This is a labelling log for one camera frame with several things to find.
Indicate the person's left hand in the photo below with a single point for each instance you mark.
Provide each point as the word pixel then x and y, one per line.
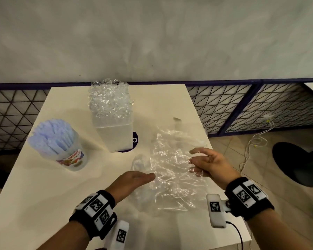
pixel 130 182

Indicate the person's right hand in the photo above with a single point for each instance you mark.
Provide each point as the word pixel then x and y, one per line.
pixel 219 169

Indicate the clear square plastic box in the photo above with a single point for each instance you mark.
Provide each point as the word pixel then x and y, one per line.
pixel 114 140

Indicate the clear plastic wrap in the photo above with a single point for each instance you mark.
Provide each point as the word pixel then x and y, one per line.
pixel 172 153

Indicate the round clear plastic cup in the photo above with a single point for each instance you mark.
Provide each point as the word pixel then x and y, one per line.
pixel 78 164

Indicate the small bunch of blue straws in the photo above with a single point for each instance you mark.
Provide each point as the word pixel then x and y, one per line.
pixel 52 135

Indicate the person's left forearm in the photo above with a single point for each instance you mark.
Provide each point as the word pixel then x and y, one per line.
pixel 67 236

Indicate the person's right forearm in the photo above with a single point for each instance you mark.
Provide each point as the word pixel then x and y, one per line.
pixel 271 231

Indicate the small black round object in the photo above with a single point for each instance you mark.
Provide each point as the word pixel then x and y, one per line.
pixel 135 147

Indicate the black right wristband with markers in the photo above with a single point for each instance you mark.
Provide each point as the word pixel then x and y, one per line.
pixel 245 197

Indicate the black wristband with markers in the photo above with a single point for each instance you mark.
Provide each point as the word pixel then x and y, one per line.
pixel 245 197
pixel 94 208

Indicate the black left wristband with markers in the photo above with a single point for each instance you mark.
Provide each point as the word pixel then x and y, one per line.
pixel 94 208

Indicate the black round floor object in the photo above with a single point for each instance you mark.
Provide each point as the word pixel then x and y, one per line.
pixel 294 158

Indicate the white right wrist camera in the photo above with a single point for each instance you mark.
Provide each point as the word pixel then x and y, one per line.
pixel 216 221

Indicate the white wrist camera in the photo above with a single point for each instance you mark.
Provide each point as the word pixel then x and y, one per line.
pixel 120 236
pixel 216 221

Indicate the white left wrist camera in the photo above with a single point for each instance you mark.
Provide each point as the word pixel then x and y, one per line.
pixel 120 236

